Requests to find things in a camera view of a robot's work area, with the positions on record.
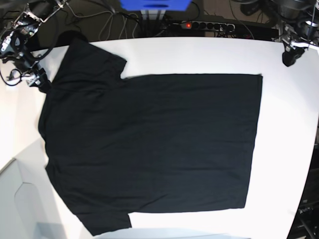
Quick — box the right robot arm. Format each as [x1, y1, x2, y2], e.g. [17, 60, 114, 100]
[0, 0, 69, 94]

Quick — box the black power strip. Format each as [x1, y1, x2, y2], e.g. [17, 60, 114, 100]
[173, 21, 236, 33]

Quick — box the blue plastic bin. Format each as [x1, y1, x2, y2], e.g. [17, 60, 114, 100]
[120, 0, 191, 11]

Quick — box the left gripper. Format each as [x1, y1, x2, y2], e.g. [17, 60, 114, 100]
[282, 41, 309, 67]

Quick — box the black T-shirt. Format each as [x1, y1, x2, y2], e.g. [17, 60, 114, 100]
[38, 39, 263, 236]

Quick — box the grey cable bundle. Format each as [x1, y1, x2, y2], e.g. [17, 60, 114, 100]
[67, 0, 143, 40]

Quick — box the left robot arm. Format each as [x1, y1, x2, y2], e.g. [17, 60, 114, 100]
[273, 0, 319, 67]

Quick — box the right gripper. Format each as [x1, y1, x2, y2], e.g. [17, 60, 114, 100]
[6, 56, 52, 94]

